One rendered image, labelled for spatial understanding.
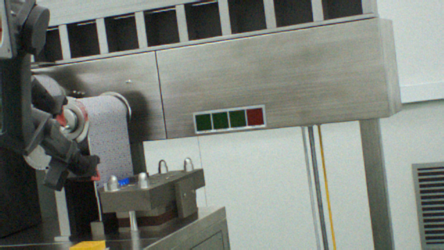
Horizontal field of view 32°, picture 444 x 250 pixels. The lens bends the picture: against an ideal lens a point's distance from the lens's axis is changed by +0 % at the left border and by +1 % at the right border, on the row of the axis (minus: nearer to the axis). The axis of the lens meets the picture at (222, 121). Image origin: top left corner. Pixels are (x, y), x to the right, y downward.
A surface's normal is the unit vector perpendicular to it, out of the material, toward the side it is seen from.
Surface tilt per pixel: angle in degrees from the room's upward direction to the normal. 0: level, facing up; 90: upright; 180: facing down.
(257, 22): 90
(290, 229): 90
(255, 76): 90
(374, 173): 90
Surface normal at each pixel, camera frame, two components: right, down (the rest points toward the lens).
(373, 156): -0.37, 0.10
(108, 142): 0.92, -0.10
